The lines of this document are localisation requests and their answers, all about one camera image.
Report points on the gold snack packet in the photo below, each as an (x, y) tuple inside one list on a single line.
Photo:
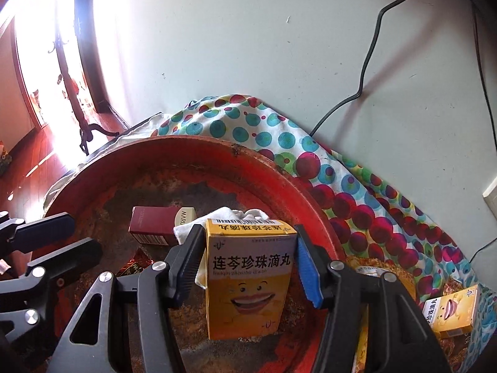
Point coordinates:
[(388, 266)]

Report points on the white rolled sock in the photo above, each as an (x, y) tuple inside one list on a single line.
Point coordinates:
[(237, 215)]

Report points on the red round basket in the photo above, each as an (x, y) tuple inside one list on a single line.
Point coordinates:
[(240, 171)]

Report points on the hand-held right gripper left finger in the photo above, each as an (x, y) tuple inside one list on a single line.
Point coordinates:
[(187, 264)]

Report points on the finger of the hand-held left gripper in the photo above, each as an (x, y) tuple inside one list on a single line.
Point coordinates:
[(46, 229), (73, 256)]

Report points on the white wall switch plate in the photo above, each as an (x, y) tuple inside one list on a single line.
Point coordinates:
[(491, 196)]

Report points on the yellow medicine box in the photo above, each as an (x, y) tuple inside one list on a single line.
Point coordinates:
[(450, 311), (244, 279)]

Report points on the dark coat rack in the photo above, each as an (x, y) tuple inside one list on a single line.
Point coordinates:
[(68, 77)]

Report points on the red cigarette box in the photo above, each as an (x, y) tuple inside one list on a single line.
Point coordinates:
[(153, 225)]

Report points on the dark red wrapper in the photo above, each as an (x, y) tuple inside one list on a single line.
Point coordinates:
[(134, 266)]

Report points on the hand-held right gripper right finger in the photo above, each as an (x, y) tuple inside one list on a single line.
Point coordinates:
[(311, 276)]

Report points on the polka dot cloth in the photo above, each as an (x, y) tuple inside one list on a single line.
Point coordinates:
[(349, 186)]

